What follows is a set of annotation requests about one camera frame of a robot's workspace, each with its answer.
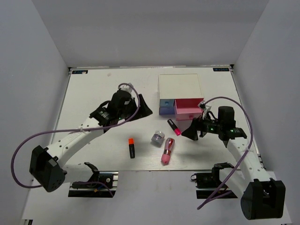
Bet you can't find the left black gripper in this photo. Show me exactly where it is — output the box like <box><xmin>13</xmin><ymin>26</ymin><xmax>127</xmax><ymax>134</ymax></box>
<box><xmin>118</xmin><ymin>94</ymin><xmax>152</xmax><ymax>122</ymax></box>

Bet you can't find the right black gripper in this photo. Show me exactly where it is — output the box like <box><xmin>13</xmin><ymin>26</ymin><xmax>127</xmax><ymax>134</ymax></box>
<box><xmin>181</xmin><ymin>111</ymin><xmax>223</xmax><ymax>141</ymax></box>

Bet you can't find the wide blue bottom drawer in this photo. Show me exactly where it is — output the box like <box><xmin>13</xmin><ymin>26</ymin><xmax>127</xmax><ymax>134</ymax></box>
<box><xmin>159</xmin><ymin>107</ymin><xmax>175</xmax><ymax>115</ymax></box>

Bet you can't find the small light blue drawer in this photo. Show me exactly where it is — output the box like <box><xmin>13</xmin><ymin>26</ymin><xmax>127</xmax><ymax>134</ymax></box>
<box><xmin>159</xmin><ymin>99</ymin><xmax>175</xmax><ymax>108</ymax></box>

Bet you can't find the pink drawer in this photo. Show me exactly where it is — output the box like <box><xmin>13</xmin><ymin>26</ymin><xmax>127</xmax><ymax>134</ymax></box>
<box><xmin>174</xmin><ymin>98</ymin><xmax>203</xmax><ymax>121</ymax></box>

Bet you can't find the clear jar of paperclips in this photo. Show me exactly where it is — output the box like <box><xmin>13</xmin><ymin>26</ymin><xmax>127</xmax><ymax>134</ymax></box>
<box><xmin>151</xmin><ymin>130</ymin><xmax>165</xmax><ymax>147</ymax></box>

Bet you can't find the white drawer organizer box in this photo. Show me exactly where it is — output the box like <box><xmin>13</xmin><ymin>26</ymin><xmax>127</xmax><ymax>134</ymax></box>
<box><xmin>157</xmin><ymin>73</ymin><xmax>206</xmax><ymax>115</ymax></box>

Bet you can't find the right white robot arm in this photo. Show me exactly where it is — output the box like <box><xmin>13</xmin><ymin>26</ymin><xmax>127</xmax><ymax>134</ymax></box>
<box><xmin>182</xmin><ymin>106</ymin><xmax>285</xmax><ymax>220</ymax></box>

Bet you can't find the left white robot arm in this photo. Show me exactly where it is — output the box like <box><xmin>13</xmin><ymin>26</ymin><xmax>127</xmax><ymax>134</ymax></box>
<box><xmin>29</xmin><ymin>89</ymin><xmax>153</xmax><ymax>192</ymax></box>

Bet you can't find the pink cap highlighter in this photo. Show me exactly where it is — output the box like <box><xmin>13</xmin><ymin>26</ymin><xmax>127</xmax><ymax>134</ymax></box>
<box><xmin>167</xmin><ymin>119</ymin><xmax>181</xmax><ymax>136</ymax></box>

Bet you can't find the orange cap highlighter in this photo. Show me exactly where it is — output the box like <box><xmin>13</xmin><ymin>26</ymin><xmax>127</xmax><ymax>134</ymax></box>
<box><xmin>128</xmin><ymin>138</ymin><xmax>135</xmax><ymax>158</ymax></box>

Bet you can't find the right corner label sticker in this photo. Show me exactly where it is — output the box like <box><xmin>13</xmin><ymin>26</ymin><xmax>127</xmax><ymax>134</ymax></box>
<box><xmin>213</xmin><ymin>67</ymin><xmax>230</xmax><ymax>72</ymax></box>

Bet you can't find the corner label sticker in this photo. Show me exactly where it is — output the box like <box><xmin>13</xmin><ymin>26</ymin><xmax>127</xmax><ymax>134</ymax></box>
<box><xmin>72</xmin><ymin>70</ymin><xmax>88</xmax><ymax>74</ymax></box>
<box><xmin>213</xmin><ymin>67</ymin><xmax>230</xmax><ymax>72</ymax></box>

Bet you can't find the left corner label sticker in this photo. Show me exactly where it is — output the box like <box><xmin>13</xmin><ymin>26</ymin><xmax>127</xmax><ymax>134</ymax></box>
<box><xmin>72</xmin><ymin>70</ymin><xmax>88</xmax><ymax>74</ymax></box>

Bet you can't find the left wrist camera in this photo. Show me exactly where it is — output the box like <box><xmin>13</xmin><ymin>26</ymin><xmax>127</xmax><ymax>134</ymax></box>
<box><xmin>118</xmin><ymin>83</ymin><xmax>133</xmax><ymax>94</ymax></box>

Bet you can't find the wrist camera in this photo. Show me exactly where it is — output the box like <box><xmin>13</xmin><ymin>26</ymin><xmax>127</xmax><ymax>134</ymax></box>
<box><xmin>198</xmin><ymin>100</ymin><xmax>211</xmax><ymax>119</ymax></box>
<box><xmin>118</xmin><ymin>83</ymin><xmax>133</xmax><ymax>94</ymax></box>

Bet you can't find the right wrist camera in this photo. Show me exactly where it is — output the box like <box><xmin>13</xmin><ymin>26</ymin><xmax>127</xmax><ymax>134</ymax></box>
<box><xmin>198</xmin><ymin>100</ymin><xmax>211</xmax><ymax>119</ymax></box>

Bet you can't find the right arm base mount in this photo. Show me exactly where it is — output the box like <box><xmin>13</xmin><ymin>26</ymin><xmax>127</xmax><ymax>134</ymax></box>
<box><xmin>190</xmin><ymin>172</ymin><xmax>237</xmax><ymax>199</ymax></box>

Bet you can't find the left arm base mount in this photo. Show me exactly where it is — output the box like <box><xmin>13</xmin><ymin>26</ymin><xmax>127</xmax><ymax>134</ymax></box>
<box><xmin>68</xmin><ymin>172</ymin><xmax>119</xmax><ymax>198</ymax></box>

